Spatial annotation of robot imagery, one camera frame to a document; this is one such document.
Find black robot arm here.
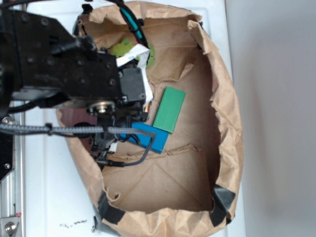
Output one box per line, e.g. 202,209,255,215
0,3,153,155

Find black metal bracket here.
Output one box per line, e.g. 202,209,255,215
0,131,15,182

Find white flat ribbon cable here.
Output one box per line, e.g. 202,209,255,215
115,45,154,104

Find aluminium frame rail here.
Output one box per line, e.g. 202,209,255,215
0,108,26,237

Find blue rectangular block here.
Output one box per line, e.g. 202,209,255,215
118,122,169,153

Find green rectangular block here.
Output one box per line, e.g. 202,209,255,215
153,86,186,133

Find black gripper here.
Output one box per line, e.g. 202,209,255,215
91,65,149,158

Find grey braided cable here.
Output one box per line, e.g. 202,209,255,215
0,123,157,168

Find brown paper bag tray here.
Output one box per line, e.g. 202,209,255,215
66,1,244,237

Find green plush toy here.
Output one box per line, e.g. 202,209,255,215
110,38,156,68

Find black and teal cable bundle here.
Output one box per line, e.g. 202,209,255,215
108,0,150,49

